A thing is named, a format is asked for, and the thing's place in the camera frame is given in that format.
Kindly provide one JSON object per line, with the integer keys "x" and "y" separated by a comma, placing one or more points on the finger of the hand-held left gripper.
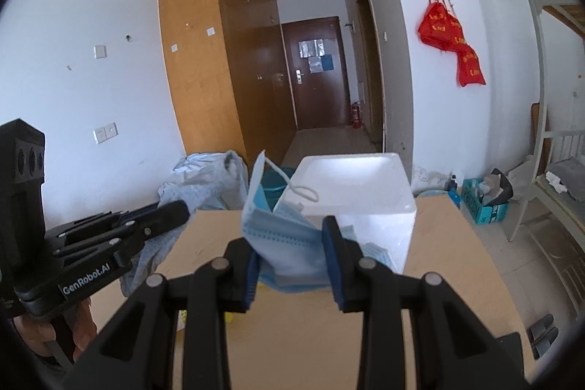
{"x": 105, "y": 246}
{"x": 169, "y": 214}

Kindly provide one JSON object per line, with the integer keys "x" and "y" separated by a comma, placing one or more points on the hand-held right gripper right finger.
{"x": 331, "y": 262}

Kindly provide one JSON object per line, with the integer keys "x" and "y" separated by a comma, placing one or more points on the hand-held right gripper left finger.
{"x": 251, "y": 278}

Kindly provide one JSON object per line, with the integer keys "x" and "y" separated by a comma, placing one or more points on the blue face mask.
{"x": 283, "y": 244}
{"x": 377, "y": 255}

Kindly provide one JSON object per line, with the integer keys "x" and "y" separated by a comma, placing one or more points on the white foam box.
{"x": 356, "y": 184}

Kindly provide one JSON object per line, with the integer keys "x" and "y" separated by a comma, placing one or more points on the person's left hand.
{"x": 82, "y": 328}

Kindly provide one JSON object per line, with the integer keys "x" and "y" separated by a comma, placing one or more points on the grey plastic bag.
{"x": 201, "y": 180}

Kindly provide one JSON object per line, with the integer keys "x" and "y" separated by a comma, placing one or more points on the grey cloth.
{"x": 151, "y": 257}

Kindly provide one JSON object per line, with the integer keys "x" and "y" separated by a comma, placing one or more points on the teal plastic basin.
{"x": 274, "y": 182}

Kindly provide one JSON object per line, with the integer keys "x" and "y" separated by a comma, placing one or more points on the wooden wardrobe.
{"x": 201, "y": 74}

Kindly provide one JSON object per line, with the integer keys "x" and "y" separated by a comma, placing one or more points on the dark bottle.
{"x": 453, "y": 184}

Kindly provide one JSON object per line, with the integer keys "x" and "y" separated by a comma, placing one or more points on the red fire extinguisher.
{"x": 356, "y": 116}

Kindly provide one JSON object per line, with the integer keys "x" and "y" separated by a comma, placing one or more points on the blue plastic crate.
{"x": 480, "y": 209}

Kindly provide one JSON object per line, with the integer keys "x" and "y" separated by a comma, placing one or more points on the dark brown entrance door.
{"x": 320, "y": 97}

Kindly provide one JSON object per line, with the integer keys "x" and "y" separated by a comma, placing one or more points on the black bag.
{"x": 502, "y": 189}

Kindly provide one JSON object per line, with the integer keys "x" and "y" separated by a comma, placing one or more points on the dark flat object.
{"x": 512, "y": 349}

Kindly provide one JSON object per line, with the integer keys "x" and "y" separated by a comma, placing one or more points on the brown side door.
{"x": 372, "y": 65}

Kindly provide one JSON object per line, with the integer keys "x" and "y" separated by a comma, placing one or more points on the papers on door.
{"x": 315, "y": 54}

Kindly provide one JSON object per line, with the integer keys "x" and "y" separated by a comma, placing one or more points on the dark slippers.
{"x": 544, "y": 335}

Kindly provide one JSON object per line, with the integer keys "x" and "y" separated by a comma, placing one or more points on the white tissue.
{"x": 555, "y": 182}

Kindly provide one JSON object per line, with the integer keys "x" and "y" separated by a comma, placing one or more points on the red bag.
{"x": 436, "y": 27}
{"x": 470, "y": 68}

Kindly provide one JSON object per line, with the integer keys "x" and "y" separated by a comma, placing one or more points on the wooden board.
{"x": 537, "y": 129}

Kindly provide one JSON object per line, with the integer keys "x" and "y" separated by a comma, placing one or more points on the grey towel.
{"x": 569, "y": 180}

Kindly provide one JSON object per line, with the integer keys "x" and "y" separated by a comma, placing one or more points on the white metal bunk bed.
{"x": 541, "y": 97}

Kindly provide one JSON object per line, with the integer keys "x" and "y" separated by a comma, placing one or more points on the double white wall socket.
{"x": 105, "y": 133}

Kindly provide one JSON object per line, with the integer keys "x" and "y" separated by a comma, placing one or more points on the white wall switch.
{"x": 99, "y": 52}

